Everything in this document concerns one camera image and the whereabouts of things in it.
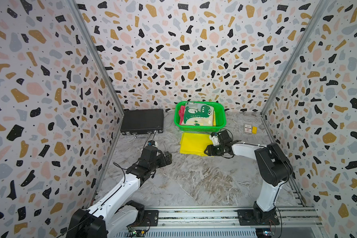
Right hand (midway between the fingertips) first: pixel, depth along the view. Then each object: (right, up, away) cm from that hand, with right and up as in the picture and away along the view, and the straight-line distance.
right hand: (207, 152), depth 98 cm
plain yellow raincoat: (-8, +5, +6) cm, 11 cm away
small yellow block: (+37, +14, +14) cm, 42 cm away
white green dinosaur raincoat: (-5, +26, +11) cm, 28 cm away
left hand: (-25, 0, -14) cm, 28 cm away
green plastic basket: (+12, +23, +15) cm, 29 cm away
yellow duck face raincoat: (+8, +21, +18) cm, 29 cm away
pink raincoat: (-18, +26, +12) cm, 34 cm away
